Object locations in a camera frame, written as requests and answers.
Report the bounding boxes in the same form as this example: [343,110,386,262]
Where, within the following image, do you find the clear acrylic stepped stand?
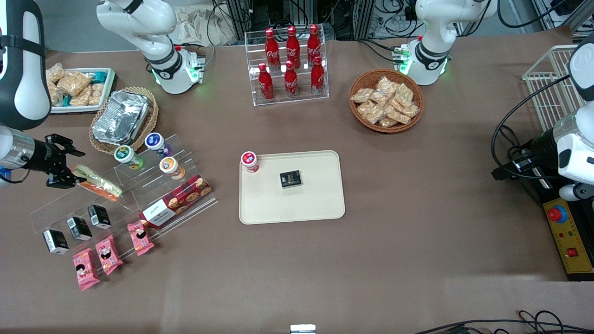
[29,134,220,267]

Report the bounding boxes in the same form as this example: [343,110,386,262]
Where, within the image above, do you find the crumpled beige cloth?
[176,6,238,47]

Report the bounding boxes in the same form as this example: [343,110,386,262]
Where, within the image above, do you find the black box white label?
[42,229,70,255]
[66,216,93,241]
[87,204,112,230]

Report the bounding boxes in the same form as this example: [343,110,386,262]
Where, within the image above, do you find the red cola bottle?
[284,60,299,98]
[310,56,326,95]
[258,63,275,102]
[265,28,281,71]
[285,26,301,69]
[307,24,322,65]

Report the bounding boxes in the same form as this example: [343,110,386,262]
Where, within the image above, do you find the red-cap small bottle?
[240,151,260,174]

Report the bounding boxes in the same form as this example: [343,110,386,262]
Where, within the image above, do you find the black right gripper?
[32,134,88,189]

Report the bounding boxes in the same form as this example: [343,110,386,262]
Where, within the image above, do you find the round wicker basket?
[349,69,425,134]

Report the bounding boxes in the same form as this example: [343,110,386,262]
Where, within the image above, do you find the aluminium foil container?
[91,90,150,146]

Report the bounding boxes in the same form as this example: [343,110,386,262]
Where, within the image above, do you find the beige plastic tray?
[239,150,346,225]

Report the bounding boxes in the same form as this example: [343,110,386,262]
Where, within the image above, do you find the sandwich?
[73,163,123,202]

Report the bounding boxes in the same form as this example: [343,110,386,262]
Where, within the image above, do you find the pink snack packet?
[72,248,101,292]
[95,234,124,276]
[127,220,155,257]

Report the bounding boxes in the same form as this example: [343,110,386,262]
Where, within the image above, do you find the green-cap small bottle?
[114,145,145,170]

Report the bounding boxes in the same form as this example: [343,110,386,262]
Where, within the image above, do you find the yellow emergency stop box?
[529,176,594,282]

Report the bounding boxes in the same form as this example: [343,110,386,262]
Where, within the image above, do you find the black box gold print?
[279,170,303,189]

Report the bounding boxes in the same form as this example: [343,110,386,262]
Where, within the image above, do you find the white wire basket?
[522,45,581,133]

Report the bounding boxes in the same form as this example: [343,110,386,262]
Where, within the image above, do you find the orange-cap small bottle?
[159,156,186,180]

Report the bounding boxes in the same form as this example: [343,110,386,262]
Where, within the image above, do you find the clear acrylic bottle rack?
[244,25,329,108]

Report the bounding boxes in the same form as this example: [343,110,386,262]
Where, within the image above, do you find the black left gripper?
[491,128,561,182]

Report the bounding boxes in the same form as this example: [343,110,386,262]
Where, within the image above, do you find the red cookie box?
[140,174,213,229]

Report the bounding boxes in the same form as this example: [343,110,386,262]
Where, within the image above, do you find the black looped cable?
[491,74,572,180]

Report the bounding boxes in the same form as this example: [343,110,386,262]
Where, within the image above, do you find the black cable bundle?
[412,309,594,334]

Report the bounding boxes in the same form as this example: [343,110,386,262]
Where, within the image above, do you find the oval wicker basket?
[88,86,160,155]

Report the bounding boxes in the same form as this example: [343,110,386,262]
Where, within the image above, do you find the white rectangular bin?
[46,67,117,116]

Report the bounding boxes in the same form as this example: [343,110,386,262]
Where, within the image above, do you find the purple-cap small bottle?
[144,132,173,158]

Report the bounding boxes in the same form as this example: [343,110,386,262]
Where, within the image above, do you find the aluminium frame rack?
[225,0,377,41]

